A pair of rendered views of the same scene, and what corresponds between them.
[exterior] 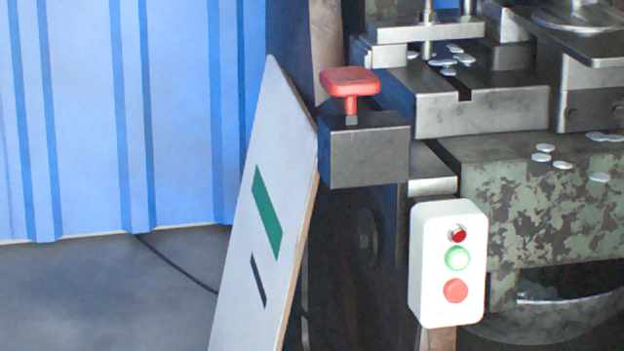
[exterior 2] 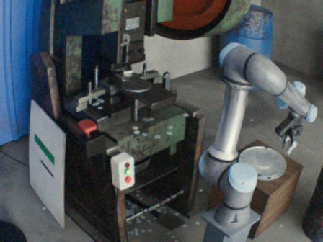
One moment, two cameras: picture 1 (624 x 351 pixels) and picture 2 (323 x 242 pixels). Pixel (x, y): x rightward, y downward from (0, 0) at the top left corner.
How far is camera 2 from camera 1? 0.49 m
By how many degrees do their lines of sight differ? 29
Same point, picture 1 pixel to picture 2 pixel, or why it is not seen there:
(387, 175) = (100, 150)
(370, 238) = (89, 162)
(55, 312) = not seen: outside the picture
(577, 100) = (140, 111)
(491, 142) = (119, 129)
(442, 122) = (104, 126)
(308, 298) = not seen: hidden behind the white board
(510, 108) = (121, 117)
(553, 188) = (140, 139)
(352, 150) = (91, 146)
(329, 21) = (55, 93)
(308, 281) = not seen: hidden behind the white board
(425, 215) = (117, 161)
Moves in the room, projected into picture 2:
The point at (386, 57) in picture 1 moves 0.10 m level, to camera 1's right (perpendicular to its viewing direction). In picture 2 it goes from (81, 106) to (102, 101)
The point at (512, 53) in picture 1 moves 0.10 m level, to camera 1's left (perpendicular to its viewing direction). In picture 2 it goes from (115, 98) to (94, 102)
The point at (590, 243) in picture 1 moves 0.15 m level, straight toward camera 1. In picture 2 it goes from (149, 150) to (159, 171)
